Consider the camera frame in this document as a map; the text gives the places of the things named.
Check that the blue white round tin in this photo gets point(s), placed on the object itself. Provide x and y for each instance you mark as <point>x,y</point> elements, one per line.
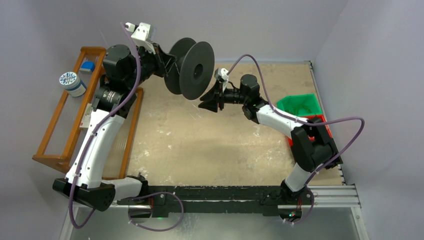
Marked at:
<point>72,84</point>

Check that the white red carton box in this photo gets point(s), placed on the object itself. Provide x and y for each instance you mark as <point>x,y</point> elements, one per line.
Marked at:
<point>85,121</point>

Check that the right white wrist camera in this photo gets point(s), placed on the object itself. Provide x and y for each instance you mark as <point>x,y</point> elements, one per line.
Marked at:
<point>222,76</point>

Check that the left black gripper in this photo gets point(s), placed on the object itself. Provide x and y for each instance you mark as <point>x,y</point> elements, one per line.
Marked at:
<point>161,70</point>

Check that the aluminium frame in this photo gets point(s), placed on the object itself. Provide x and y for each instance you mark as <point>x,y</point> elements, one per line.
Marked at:
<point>335,215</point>

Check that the black cable spool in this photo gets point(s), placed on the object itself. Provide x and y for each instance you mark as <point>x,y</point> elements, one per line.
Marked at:
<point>191,73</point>

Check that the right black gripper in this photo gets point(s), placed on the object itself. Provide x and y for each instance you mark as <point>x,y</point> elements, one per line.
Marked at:
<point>219,99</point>

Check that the red plastic bin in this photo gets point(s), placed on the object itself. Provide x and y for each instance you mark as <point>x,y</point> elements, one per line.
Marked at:
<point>321,117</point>

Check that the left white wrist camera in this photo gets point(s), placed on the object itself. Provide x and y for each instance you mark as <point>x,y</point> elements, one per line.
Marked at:
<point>142,35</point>

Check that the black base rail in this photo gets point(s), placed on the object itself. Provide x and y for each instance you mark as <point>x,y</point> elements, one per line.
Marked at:
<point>267,200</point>

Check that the wooden rack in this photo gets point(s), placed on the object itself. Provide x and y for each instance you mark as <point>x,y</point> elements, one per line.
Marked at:
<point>58,145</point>

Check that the black plastic bin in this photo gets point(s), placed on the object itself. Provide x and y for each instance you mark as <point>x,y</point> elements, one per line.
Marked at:
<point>330,161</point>

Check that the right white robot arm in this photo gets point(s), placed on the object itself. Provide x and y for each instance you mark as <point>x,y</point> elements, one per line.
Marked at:
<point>312,146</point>

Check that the blue white small box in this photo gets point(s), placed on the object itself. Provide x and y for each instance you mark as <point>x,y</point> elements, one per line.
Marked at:
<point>87,67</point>

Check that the green plastic bin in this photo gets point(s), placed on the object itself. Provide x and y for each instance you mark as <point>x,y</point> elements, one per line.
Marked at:
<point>300,105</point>

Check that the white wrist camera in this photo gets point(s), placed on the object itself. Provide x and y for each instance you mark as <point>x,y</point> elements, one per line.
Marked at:
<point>142,35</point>
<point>222,76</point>

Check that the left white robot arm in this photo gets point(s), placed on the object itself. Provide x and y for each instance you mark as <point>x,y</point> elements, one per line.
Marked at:
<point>123,73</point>

